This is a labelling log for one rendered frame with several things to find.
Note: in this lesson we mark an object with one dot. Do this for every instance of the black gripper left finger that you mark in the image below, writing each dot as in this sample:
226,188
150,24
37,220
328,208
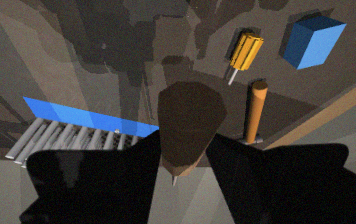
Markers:
129,173

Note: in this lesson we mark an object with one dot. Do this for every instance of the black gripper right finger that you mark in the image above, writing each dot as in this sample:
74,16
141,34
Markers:
251,179

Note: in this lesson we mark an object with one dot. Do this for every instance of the blue tape strip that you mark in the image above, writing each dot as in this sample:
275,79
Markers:
65,114

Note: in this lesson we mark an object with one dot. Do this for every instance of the blue cube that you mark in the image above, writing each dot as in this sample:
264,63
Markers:
311,41

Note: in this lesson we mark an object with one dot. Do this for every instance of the yellow ribbed screwdriver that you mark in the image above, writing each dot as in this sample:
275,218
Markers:
245,52

